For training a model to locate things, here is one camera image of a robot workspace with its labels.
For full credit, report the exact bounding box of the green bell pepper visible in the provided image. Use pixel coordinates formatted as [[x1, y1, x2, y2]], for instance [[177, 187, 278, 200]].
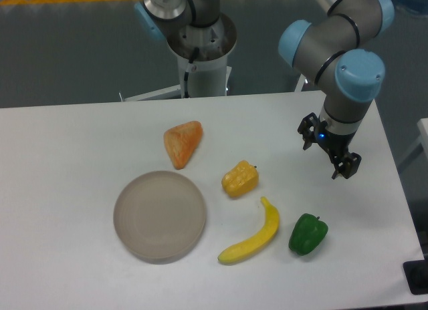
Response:
[[288, 213, 328, 256]]

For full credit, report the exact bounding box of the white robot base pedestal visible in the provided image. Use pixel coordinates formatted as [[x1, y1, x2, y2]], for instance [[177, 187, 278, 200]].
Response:
[[121, 13, 237, 102]]

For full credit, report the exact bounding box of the grey round plate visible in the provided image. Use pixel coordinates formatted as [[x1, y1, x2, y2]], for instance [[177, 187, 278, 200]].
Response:
[[113, 171, 207, 264]]

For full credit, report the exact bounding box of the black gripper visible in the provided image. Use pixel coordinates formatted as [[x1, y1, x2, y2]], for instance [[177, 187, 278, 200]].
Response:
[[298, 113, 362, 180]]

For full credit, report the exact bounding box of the yellow banana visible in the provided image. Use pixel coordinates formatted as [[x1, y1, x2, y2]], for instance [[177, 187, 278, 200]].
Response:
[[217, 196, 280, 265]]

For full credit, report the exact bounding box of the black base cable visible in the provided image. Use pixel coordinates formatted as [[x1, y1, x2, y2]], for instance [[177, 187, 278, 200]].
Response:
[[183, 46, 201, 99]]

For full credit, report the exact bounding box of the white furniture edge right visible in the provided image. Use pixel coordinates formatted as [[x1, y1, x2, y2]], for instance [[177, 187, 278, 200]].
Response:
[[397, 118, 427, 174]]

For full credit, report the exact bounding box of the orange triangular bread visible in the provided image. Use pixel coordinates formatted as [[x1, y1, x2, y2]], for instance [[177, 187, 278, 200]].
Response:
[[163, 121, 203, 170]]

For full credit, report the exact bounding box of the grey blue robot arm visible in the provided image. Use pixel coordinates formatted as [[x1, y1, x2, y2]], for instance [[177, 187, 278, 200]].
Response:
[[134, 0, 395, 178]]

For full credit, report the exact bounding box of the yellow bell pepper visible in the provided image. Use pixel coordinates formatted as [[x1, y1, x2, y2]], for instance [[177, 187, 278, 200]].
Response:
[[221, 160, 259, 198]]

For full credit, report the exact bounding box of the black box at table edge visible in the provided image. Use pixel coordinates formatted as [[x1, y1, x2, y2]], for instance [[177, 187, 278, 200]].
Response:
[[403, 260, 427, 295]]

